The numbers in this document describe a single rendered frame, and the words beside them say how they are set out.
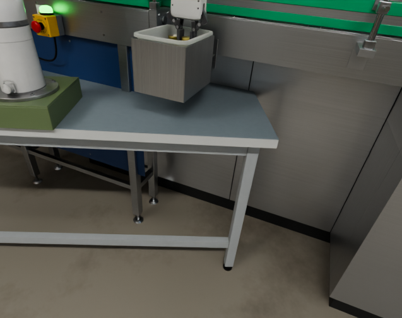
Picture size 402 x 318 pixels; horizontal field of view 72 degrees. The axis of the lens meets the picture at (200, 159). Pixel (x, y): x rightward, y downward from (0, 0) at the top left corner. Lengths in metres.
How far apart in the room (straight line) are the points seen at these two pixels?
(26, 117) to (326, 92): 1.06
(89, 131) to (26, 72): 0.23
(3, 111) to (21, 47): 0.18
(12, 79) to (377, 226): 1.19
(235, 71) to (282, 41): 0.34
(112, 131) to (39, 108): 0.20
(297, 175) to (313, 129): 0.25
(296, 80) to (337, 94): 0.17
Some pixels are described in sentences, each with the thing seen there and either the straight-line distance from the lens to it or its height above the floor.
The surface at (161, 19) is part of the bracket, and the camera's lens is 1.05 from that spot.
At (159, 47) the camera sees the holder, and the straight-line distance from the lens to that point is 0.82.
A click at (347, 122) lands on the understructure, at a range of 1.28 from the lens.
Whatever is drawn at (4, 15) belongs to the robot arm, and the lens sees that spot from 0.93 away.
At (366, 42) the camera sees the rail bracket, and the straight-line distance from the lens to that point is 0.88.
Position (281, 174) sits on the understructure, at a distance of 1.42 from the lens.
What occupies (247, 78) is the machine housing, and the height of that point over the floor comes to 0.80.
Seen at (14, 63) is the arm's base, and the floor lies 0.92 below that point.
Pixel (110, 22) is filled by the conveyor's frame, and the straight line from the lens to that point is 1.13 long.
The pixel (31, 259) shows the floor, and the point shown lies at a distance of 1.58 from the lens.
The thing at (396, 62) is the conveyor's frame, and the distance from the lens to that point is 1.01.
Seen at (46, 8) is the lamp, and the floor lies 1.02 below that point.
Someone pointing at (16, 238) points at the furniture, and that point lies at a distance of 1.42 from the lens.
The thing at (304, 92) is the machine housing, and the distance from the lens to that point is 1.24.
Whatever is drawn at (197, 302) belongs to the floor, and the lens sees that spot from 1.32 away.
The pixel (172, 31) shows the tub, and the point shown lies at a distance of 1.03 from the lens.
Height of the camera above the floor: 1.16
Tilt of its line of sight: 34 degrees down
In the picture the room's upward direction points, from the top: 5 degrees clockwise
